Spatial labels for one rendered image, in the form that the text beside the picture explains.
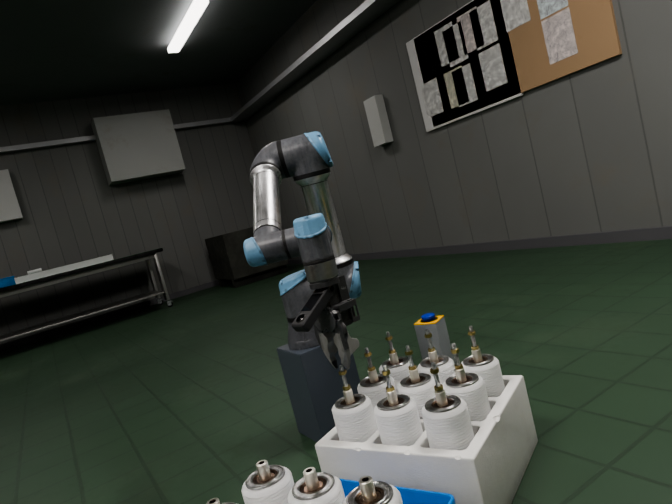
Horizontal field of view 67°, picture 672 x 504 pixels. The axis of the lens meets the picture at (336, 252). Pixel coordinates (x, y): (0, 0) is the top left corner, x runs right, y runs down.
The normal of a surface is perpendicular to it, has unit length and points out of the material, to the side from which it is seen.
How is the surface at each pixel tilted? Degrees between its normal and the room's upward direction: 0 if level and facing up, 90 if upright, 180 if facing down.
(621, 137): 90
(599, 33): 90
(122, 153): 90
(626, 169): 90
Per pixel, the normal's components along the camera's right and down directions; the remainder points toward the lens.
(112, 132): 0.51, -0.05
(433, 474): -0.55, 0.21
